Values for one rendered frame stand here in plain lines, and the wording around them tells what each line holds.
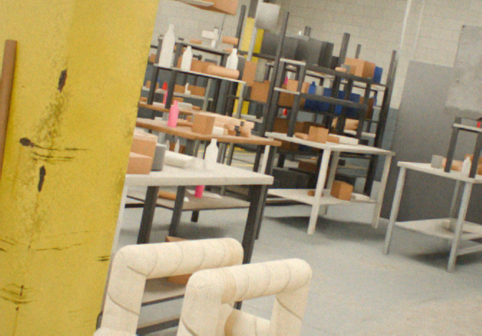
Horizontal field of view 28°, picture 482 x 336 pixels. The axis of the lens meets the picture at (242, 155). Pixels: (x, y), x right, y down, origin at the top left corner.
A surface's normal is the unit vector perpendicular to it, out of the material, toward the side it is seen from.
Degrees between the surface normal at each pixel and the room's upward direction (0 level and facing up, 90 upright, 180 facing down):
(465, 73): 90
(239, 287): 80
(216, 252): 62
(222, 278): 44
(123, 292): 90
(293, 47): 90
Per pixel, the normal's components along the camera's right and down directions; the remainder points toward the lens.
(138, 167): 0.85, 0.21
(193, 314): -0.36, 0.00
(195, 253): 0.83, -0.28
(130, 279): 0.25, 0.13
